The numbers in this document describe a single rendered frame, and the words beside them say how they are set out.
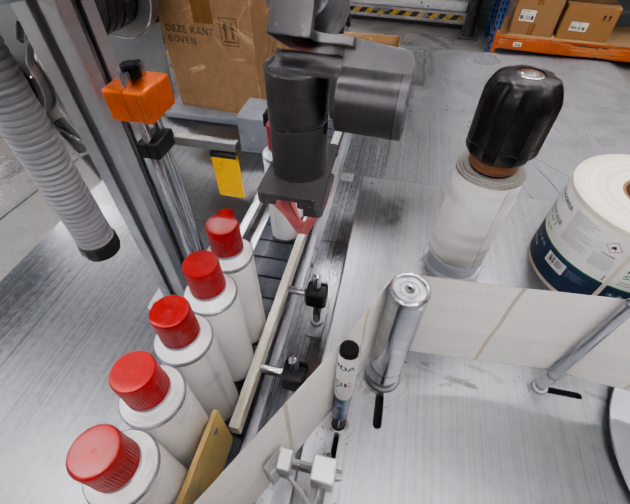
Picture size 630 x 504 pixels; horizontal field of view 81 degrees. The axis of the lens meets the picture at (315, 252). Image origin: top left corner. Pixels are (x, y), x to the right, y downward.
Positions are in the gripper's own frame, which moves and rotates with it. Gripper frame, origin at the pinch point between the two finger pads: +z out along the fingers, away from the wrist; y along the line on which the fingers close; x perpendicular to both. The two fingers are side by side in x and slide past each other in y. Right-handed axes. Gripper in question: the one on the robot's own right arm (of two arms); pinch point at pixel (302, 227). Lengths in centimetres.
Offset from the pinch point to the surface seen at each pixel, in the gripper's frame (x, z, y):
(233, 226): 4.7, -7.0, -8.2
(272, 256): 6.9, 13.6, 5.6
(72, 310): 36.6, 18.5, -8.7
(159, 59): 160, 72, 211
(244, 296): 4.3, 2.3, -10.0
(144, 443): 4.8, -3.2, -27.2
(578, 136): -56, 19, 67
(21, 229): 169, 102, 66
